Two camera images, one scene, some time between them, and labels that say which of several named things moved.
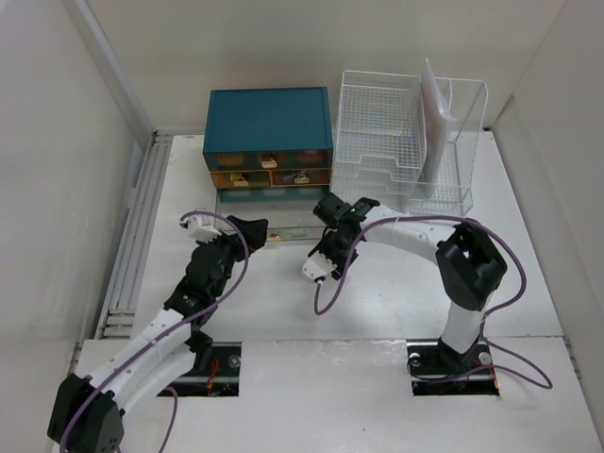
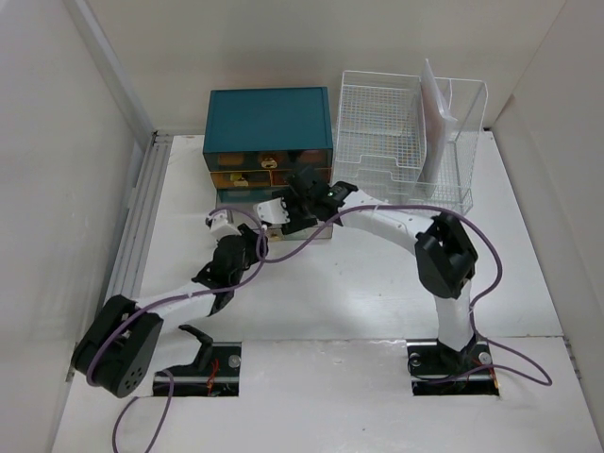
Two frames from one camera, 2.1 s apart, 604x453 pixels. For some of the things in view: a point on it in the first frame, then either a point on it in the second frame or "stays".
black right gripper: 322,247 → 294,225
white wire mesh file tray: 379,146 stays
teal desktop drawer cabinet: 269,152 stays
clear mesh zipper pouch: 435,127 stays
